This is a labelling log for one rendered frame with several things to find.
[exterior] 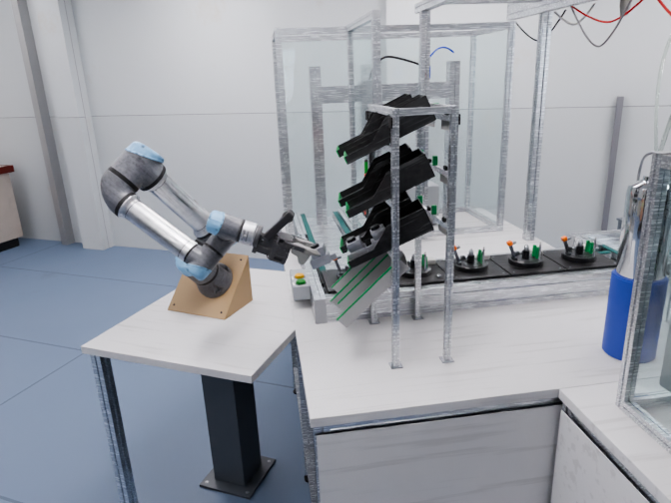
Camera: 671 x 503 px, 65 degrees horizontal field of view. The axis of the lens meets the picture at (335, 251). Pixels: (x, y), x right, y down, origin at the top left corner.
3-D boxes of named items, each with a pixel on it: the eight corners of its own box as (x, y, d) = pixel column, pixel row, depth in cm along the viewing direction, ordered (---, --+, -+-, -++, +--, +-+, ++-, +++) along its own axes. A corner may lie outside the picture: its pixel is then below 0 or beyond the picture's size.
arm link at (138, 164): (208, 255, 213) (101, 166, 176) (231, 227, 216) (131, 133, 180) (222, 264, 204) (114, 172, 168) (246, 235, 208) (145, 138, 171)
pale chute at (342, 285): (338, 308, 182) (330, 300, 181) (339, 294, 194) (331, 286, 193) (396, 252, 175) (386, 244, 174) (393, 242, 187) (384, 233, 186)
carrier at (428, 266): (392, 289, 206) (392, 259, 202) (378, 269, 228) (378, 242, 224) (451, 284, 209) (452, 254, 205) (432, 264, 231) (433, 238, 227)
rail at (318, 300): (316, 324, 200) (314, 297, 196) (297, 252, 284) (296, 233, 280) (330, 322, 201) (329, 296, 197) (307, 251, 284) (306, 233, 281)
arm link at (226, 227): (214, 212, 170) (212, 206, 162) (247, 223, 171) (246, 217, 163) (206, 235, 169) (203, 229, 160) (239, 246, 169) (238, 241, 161)
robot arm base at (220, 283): (195, 295, 217) (181, 285, 208) (207, 262, 223) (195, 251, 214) (225, 299, 211) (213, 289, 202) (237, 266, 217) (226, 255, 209)
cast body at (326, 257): (313, 269, 167) (304, 251, 165) (314, 264, 171) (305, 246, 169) (337, 259, 166) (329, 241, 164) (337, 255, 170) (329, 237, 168)
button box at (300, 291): (294, 300, 212) (293, 286, 210) (290, 281, 232) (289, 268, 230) (311, 299, 213) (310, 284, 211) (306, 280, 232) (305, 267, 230)
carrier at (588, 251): (567, 273, 215) (571, 245, 211) (537, 255, 238) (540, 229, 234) (622, 268, 218) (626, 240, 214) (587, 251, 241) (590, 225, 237)
